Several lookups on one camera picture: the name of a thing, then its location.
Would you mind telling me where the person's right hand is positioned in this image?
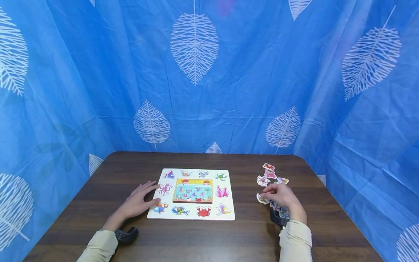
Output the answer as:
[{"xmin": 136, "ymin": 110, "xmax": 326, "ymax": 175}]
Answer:
[{"xmin": 262, "ymin": 183, "xmax": 308, "ymax": 225}]

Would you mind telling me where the person's left hand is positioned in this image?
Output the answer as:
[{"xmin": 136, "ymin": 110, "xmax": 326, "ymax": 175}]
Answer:
[{"xmin": 118, "ymin": 181, "xmax": 162, "ymax": 221}]

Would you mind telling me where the person's left forearm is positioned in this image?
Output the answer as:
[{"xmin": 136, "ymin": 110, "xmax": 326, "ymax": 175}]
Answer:
[{"xmin": 76, "ymin": 214, "xmax": 131, "ymax": 262}]

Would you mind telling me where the person's right forearm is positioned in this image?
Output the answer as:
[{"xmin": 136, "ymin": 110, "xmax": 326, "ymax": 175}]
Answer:
[{"xmin": 278, "ymin": 219, "xmax": 314, "ymax": 262}]

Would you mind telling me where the pile of animal puzzle pieces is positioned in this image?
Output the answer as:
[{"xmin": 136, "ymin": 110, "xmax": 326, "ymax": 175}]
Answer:
[{"xmin": 256, "ymin": 163, "xmax": 291, "ymax": 219}]

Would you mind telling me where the black wrist band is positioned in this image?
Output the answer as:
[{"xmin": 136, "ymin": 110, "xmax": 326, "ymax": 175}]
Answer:
[
  {"xmin": 269, "ymin": 208, "xmax": 290, "ymax": 229},
  {"xmin": 115, "ymin": 226, "xmax": 139, "ymax": 245}
]

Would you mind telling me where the white wooden animal puzzle board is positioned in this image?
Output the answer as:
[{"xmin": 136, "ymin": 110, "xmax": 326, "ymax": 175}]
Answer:
[{"xmin": 147, "ymin": 168, "xmax": 236, "ymax": 221}]

